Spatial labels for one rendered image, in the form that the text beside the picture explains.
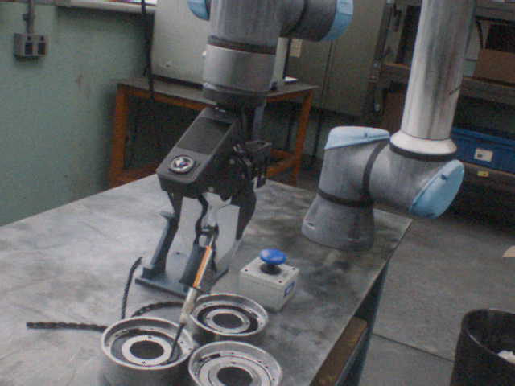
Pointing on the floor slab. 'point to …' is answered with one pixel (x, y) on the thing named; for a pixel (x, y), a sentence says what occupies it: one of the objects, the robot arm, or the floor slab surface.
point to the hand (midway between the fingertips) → (204, 260)
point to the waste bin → (484, 349)
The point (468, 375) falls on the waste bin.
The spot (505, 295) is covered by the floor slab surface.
